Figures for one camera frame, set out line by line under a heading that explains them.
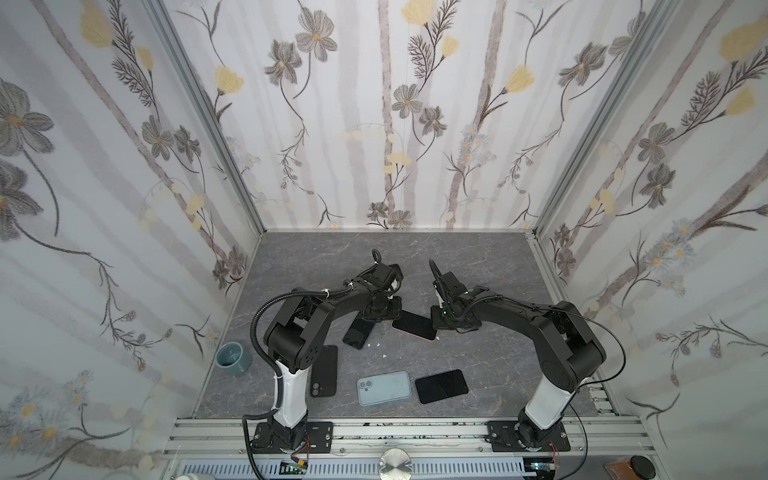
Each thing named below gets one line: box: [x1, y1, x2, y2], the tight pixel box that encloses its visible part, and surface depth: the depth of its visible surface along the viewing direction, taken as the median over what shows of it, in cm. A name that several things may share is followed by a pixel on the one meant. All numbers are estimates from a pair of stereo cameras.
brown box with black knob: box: [604, 455, 656, 480], surface depth 64 cm
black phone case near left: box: [310, 345, 338, 398], surface depth 86 cm
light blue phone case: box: [357, 370, 412, 406], surface depth 84 cm
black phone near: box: [415, 369, 469, 404], surface depth 85 cm
